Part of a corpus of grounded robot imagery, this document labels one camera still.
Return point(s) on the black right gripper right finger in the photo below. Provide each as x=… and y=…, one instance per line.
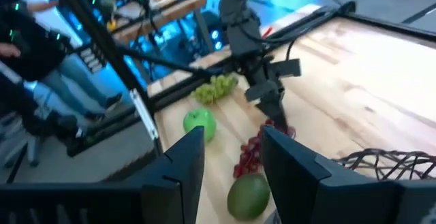
x=306, y=196

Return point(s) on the red grape bunch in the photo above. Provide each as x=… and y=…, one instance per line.
x=248, y=156

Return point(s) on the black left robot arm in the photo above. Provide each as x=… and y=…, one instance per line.
x=238, y=30

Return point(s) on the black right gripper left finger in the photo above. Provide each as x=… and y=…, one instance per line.
x=163, y=200

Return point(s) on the green grape bunch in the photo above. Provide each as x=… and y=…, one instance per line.
x=214, y=89

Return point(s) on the black aluminium table frame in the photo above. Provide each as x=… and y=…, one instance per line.
x=91, y=23

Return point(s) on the background wooden table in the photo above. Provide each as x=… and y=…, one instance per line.
x=160, y=19

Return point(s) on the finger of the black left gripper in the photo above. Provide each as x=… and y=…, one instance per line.
x=268, y=112
x=281, y=118

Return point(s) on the bright green apple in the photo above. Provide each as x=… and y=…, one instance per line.
x=199, y=123

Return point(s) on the green avocado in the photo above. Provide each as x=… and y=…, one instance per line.
x=248, y=196

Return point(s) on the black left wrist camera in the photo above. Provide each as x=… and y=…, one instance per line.
x=286, y=68

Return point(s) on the person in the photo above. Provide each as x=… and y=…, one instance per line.
x=37, y=53

